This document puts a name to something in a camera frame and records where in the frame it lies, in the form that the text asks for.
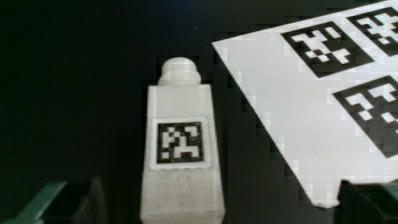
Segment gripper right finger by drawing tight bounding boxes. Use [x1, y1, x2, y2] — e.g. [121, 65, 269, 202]
[334, 181, 398, 224]

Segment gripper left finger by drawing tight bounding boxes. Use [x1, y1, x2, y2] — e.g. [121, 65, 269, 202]
[8, 178, 111, 224]

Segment white table leg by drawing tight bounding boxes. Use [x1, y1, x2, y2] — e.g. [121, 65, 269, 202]
[141, 57, 226, 224]

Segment marker sheet with tags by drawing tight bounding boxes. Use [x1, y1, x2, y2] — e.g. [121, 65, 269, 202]
[214, 0, 398, 208]

